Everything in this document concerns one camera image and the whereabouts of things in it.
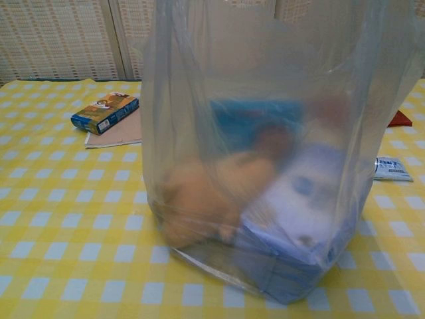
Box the transparent plastic bag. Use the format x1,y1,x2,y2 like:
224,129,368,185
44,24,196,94
141,0,424,305

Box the orange soft item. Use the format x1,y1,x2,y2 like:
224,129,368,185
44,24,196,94
159,151,276,249

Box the blue box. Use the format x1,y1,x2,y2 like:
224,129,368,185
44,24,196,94
211,99,305,157

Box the brown round item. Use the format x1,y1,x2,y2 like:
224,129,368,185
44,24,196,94
255,124,299,159

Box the brown spiral notebook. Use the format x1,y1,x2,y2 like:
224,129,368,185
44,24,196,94
84,111,143,150

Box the white blue package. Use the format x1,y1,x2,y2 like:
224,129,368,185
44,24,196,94
238,142,366,303

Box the small blue orange carton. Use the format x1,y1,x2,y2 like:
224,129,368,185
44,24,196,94
70,92,139,136

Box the yellow white checked tablecloth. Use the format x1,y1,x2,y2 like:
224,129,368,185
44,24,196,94
0,79,425,319

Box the white blue toothpaste tube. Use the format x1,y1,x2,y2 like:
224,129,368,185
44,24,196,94
372,156,414,182

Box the red certificate booklet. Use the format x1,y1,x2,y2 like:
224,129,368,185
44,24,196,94
387,110,414,128

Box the woven beige folding screen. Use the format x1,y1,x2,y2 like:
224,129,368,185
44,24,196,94
0,0,425,82

